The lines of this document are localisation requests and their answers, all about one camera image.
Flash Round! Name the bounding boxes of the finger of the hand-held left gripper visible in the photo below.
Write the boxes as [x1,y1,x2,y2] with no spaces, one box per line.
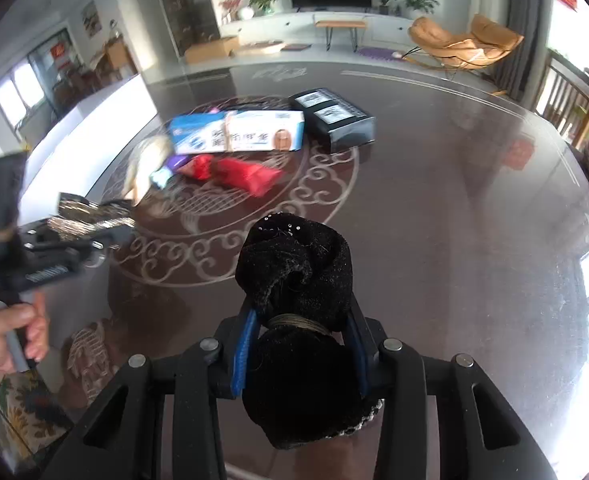
[82,225,138,253]

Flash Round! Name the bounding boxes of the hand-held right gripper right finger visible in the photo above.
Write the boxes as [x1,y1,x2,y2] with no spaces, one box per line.
[345,292,558,480]

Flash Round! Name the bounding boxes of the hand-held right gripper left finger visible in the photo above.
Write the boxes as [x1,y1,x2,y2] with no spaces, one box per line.
[39,305,265,480]

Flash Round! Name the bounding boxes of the gold glittery pouch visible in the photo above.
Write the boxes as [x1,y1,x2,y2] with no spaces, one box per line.
[48,191,136,242]

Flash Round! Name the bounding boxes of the black knitted cloth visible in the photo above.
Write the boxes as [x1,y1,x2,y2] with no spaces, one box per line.
[234,213,386,451]

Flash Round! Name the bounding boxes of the black storage box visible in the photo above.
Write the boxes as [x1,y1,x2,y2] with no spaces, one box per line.
[288,87,377,153]

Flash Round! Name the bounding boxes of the dark patterned glass desktop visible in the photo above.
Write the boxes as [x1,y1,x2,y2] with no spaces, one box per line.
[19,62,589,480]

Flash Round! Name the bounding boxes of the person's left hand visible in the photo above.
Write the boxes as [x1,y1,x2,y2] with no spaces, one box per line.
[0,291,51,389]

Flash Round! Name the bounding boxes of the beige blurred object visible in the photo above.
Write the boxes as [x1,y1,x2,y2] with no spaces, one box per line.
[123,135,176,207]

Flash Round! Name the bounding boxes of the purple packet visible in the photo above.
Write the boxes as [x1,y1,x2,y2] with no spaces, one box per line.
[149,152,194,191]

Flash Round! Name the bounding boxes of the small red pouch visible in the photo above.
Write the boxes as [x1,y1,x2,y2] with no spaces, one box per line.
[183,154,216,182]

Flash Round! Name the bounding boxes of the white board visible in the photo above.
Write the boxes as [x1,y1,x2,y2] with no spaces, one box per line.
[23,72,158,183]

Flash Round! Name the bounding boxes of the blue tissue pack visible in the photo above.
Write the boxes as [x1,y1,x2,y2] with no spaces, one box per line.
[168,112,231,156]

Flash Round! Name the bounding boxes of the red plastic bag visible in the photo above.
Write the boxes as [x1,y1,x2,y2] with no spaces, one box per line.
[209,156,283,198]

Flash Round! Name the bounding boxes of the floral patterned cloth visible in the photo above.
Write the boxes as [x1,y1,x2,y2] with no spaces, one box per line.
[0,319,121,463]

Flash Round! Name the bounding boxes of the white printed box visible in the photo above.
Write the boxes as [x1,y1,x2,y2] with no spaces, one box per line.
[224,109,306,154]

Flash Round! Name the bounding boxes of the cardboard box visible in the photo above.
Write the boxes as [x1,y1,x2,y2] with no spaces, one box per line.
[184,35,240,65]

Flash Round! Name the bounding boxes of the dark glass display cabinet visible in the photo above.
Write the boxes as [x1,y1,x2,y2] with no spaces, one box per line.
[151,0,224,59]

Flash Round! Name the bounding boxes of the red flower bouquet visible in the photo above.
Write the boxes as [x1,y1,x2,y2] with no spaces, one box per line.
[218,0,246,24]

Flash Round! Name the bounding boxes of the white tv cabinet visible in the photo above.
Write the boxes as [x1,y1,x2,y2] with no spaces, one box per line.
[219,9,428,55]

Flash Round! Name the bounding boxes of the wooden bench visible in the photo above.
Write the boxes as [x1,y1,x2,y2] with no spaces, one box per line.
[314,18,368,52]

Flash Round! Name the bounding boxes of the purple floor mat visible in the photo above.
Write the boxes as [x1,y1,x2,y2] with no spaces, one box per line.
[357,46,406,61]

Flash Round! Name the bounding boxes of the orange lounge chair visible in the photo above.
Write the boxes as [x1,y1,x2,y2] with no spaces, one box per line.
[406,13,526,79]

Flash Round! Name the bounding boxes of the wooden dining chair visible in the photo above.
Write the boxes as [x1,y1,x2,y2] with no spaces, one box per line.
[533,49,589,137]

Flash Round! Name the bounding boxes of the large leafy potted plant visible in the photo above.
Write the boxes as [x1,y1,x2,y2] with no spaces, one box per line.
[395,0,441,21]

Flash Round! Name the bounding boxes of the grey curtain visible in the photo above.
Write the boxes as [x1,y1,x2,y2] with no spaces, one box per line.
[493,0,555,102]

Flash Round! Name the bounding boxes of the framed wall picture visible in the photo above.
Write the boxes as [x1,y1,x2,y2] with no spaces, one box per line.
[81,0,100,39]

